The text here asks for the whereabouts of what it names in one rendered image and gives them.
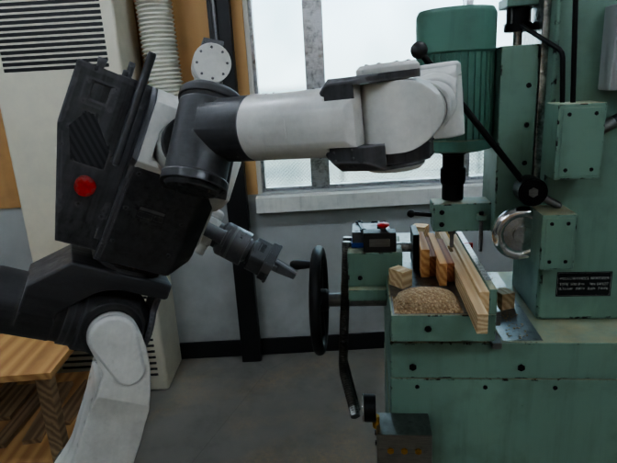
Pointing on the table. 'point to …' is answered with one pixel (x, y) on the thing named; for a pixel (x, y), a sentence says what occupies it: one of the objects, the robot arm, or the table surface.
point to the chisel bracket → (459, 214)
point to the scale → (474, 256)
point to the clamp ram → (412, 246)
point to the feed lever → (527, 186)
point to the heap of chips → (426, 301)
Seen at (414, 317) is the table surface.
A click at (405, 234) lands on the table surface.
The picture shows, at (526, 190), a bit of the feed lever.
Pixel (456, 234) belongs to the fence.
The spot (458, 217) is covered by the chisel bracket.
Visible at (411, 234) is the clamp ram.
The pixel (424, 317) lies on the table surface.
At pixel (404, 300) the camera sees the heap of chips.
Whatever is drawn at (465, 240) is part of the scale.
